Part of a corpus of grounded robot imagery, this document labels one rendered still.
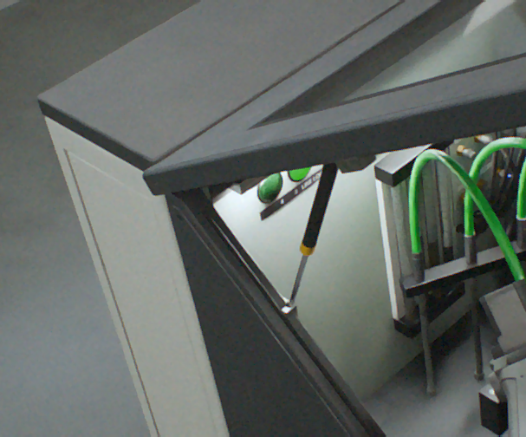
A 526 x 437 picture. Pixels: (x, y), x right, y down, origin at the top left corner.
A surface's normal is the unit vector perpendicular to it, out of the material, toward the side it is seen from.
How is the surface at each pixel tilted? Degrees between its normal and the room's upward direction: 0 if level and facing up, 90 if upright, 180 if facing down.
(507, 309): 45
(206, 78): 0
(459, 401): 0
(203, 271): 90
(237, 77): 0
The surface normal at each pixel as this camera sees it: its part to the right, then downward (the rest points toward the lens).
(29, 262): -0.16, -0.77
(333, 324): 0.67, 0.37
